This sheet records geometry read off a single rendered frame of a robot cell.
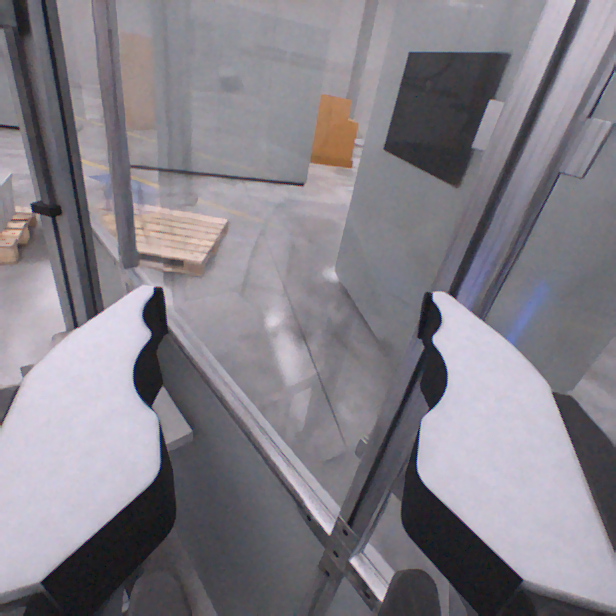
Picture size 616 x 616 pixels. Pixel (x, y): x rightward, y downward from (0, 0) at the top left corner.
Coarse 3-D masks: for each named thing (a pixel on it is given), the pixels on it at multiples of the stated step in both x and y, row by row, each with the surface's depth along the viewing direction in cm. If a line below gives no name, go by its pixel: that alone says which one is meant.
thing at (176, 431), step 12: (24, 372) 81; (168, 396) 82; (156, 408) 79; (168, 408) 79; (168, 420) 77; (180, 420) 77; (168, 432) 74; (180, 432) 75; (192, 432) 76; (168, 444) 73; (180, 444) 75
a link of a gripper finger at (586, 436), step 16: (560, 400) 7; (576, 416) 7; (576, 432) 7; (592, 432) 7; (576, 448) 6; (592, 448) 6; (608, 448) 6; (592, 464) 6; (608, 464) 6; (592, 480) 6; (608, 480) 6; (608, 496) 6; (608, 512) 5; (608, 528) 5; (528, 592) 5; (512, 608) 5; (528, 608) 4; (544, 608) 4; (560, 608) 4; (576, 608) 4
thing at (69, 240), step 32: (32, 0) 60; (0, 32) 63; (32, 32) 62; (32, 64) 65; (64, 64) 69; (64, 96) 70; (64, 128) 73; (32, 160) 74; (64, 160) 74; (64, 192) 76; (64, 224) 80; (64, 256) 85; (64, 288) 90; (96, 288) 94; (64, 320) 96
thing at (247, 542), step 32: (96, 256) 123; (160, 352) 92; (192, 384) 80; (192, 416) 85; (224, 416) 70; (192, 448) 91; (224, 448) 74; (192, 480) 99; (224, 480) 79; (256, 480) 66; (192, 512) 107; (224, 512) 84; (256, 512) 69; (288, 512) 59; (192, 544) 117; (224, 544) 90; (256, 544) 73; (288, 544) 62; (320, 544) 53; (224, 576) 98; (256, 576) 78; (288, 576) 65; (224, 608) 106; (256, 608) 83; (288, 608) 69; (352, 608) 51
